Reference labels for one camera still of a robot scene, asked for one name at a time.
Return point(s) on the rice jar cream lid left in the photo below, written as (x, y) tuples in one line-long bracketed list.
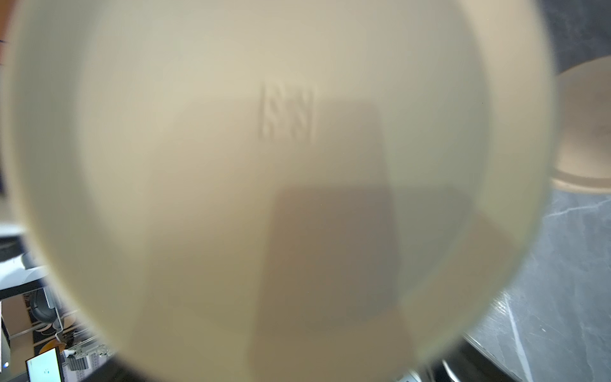
[(582, 164)]

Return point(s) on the monitor screen in background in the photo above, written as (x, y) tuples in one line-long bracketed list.
[(45, 367)]

